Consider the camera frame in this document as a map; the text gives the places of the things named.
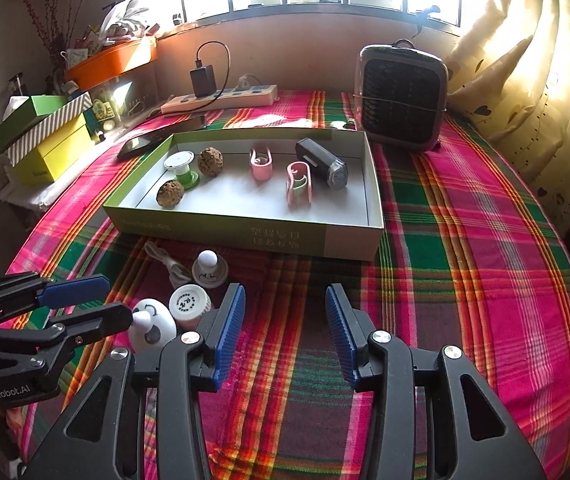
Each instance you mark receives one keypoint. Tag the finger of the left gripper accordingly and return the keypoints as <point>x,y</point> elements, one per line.
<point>85,326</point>
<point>57,295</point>

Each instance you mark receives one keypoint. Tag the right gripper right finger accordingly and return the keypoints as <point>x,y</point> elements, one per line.
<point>470,434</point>

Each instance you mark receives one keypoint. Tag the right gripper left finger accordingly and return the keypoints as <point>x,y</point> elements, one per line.
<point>100,434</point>

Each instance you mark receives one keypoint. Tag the white panda toy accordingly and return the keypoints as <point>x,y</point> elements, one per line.
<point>152,326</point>

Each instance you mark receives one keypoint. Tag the white knob suction hook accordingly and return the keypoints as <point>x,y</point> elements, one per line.
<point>209,270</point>

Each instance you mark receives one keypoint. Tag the brown walnut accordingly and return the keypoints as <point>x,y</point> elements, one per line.
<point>210,162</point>
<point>170,194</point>

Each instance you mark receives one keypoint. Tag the green white thread spool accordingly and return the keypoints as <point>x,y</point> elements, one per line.
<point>179,165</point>

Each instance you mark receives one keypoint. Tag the black silver bike light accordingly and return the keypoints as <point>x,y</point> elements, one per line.
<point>324,164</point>

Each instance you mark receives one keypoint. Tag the pink clip holder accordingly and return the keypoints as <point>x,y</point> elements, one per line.
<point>299,184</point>
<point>261,164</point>

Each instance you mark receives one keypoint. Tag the white round cap bottle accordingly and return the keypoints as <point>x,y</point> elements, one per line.
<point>188,304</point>

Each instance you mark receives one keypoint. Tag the pink plaid bed sheet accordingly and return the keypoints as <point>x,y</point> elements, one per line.
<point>467,258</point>

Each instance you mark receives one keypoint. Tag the yellow cardboard box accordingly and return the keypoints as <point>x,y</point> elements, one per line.
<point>50,159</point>

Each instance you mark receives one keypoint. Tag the striped gift box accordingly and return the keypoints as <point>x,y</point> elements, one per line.
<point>70,113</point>

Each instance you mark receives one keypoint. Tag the green cardboard box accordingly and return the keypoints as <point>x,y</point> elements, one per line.
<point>30,112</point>

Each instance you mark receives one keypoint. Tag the black smartphone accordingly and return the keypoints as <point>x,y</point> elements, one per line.
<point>149,141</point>

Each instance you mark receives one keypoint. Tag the green white cardboard tray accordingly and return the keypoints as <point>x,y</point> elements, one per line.
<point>235,210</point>

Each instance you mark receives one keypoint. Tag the orange planter box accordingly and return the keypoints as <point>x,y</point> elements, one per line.
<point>112,62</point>

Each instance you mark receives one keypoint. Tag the small usb plug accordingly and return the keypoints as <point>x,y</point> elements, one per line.
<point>350,124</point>

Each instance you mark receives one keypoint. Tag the pink black mini heater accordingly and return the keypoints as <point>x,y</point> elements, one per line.
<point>399,95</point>

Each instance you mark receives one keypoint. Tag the white plug adapter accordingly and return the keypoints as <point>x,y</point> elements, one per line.
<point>243,82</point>

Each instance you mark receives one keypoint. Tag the white power strip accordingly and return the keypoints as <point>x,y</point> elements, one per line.
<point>253,96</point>

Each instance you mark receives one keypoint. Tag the cream heart pattern curtain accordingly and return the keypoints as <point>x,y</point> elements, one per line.
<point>510,77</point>

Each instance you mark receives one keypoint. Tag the black charger with cable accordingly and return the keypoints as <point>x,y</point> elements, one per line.
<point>203,77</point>

